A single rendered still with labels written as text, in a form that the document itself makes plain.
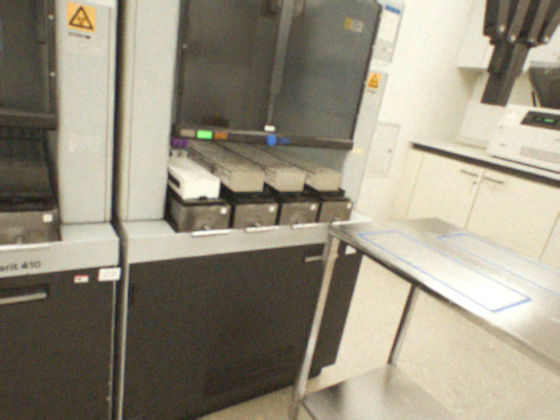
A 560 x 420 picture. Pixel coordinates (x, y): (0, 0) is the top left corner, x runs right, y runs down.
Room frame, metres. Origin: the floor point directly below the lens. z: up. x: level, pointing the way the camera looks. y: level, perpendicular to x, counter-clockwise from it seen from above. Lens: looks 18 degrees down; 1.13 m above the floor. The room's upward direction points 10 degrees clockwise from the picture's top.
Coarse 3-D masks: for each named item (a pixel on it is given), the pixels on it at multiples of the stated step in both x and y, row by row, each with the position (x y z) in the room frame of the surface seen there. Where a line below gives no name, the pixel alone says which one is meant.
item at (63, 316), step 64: (64, 0) 0.83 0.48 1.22; (64, 64) 0.83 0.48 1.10; (64, 128) 0.83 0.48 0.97; (64, 192) 0.83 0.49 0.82; (0, 256) 0.68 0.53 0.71; (64, 256) 0.75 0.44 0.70; (0, 320) 0.68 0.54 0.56; (64, 320) 0.75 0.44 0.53; (0, 384) 0.67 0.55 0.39; (64, 384) 0.75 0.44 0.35
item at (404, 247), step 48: (336, 240) 0.90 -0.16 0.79; (384, 240) 0.87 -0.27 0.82; (432, 240) 0.94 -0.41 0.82; (480, 240) 1.01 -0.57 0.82; (432, 288) 0.66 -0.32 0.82; (480, 288) 0.69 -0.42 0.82; (528, 288) 0.73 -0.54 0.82; (528, 336) 0.54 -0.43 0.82; (336, 384) 0.99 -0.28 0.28; (384, 384) 1.02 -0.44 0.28
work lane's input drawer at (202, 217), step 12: (168, 192) 1.00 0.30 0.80; (168, 204) 0.98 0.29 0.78; (180, 204) 0.92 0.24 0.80; (192, 204) 0.92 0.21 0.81; (204, 204) 0.94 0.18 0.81; (216, 204) 0.96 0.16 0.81; (180, 216) 0.90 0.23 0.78; (192, 216) 0.91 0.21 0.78; (204, 216) 0.93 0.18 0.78; (216, 216) 0.95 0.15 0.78; (228, 216) 0.97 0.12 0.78; (180, 228) 0.90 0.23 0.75; (192, 228) 0.92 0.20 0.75; (204, 228) 0.92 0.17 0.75; (216, 228) 0.95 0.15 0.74
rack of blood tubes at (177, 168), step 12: (168, 156) 1.17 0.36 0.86; (180, 156) 1.20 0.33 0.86; (168, 168) 1.04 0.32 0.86; (180, 168) 1.05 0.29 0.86; (192, 168) 1.07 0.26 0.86; (168, 180) 1.04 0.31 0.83; (180, 180) 0.96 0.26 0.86; (192, 180) 0.95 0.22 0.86; (204, 180) 0.97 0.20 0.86; (216, 180) 0.99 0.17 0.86; (180, 192) 0.95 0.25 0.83; (192, 192) 0.95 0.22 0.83; (204, 192) 0.97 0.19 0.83; (216, 192) 0.99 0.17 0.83
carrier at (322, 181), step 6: (312, 174) 1.24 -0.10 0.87; (318, 174) 1.24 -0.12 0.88; (324, 174) 1.25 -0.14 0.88; (330, 174) 1.27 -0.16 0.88; (336, 174) 1.28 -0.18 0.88; (312, 180) 1.24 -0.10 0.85; (318, 180) 1.24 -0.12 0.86; (324, 180) 1.25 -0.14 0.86; (330, 180) 1.27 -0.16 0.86; (336, 180) 1.28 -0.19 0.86; (312, 186) 1.23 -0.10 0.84; (318, 186) 1.24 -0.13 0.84; (324, 186) 1.26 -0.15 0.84; (330, 186) 1.27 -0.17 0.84; (336, 186) 1.29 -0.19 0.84
